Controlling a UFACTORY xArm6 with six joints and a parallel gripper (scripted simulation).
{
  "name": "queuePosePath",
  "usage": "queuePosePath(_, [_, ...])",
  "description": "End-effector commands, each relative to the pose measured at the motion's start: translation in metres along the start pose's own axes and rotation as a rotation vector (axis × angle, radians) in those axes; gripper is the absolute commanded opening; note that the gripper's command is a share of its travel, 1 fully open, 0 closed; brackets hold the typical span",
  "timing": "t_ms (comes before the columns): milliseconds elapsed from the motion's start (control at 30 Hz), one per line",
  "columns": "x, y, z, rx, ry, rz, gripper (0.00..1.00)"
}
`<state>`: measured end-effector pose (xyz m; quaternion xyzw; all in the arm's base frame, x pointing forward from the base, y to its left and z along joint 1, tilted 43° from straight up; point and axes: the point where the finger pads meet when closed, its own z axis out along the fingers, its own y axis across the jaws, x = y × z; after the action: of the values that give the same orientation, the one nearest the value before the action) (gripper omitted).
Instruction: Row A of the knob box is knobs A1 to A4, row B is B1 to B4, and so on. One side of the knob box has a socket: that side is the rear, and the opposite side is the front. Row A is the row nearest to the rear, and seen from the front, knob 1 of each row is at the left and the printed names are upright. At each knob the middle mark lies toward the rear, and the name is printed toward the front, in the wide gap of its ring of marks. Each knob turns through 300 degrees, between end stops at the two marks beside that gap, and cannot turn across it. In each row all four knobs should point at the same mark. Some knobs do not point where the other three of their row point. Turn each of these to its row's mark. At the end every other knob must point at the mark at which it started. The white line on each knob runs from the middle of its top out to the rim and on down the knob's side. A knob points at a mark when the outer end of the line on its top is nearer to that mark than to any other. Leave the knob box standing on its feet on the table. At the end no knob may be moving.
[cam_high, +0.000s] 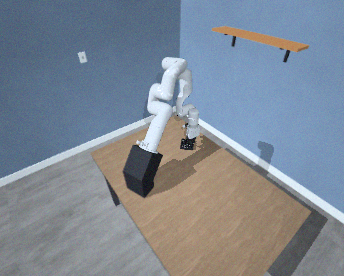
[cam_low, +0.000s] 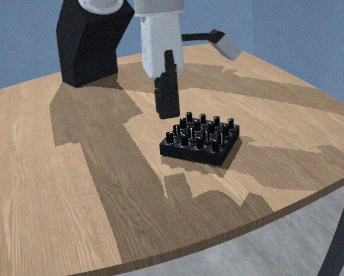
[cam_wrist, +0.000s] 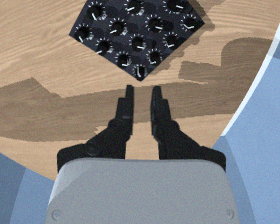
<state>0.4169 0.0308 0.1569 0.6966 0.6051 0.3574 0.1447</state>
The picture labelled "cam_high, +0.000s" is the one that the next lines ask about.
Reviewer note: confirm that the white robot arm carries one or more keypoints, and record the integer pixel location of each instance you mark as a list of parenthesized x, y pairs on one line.
[(164, 111)]

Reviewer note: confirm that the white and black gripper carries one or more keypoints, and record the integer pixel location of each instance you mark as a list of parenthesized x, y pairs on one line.
[(192, 133)]

